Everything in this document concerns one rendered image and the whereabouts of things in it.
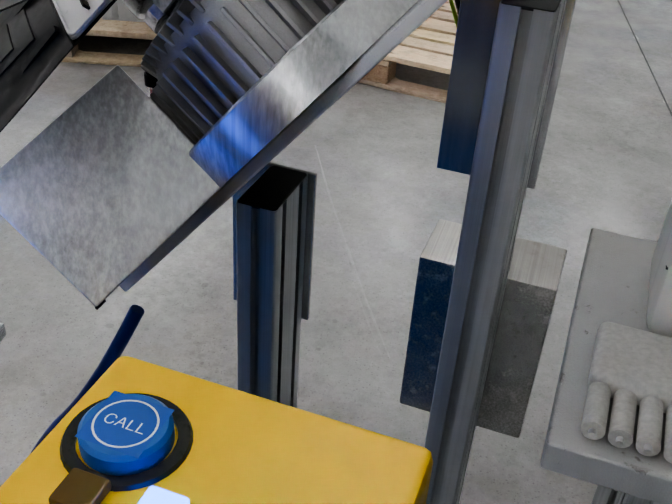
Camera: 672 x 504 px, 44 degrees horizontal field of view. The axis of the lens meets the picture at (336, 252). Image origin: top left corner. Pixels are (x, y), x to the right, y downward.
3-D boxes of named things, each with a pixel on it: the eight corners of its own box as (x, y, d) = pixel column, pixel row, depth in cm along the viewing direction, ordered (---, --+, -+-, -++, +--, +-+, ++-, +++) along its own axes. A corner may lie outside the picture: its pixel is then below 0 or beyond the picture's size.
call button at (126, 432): (191, 431, 37) (190, 402, 36) (144, 497, 34) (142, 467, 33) (113, 405, 38) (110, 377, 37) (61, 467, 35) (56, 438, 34)
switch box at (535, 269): (519, 439, 100) (557, 290, 88) (398, 403, 104) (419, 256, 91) (531, 391, 107) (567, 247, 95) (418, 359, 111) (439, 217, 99)
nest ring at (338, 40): (285, 122, 95) (261, 96, 94) (461, -43, 79) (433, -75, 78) (164, 240, 73) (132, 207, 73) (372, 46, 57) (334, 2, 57)
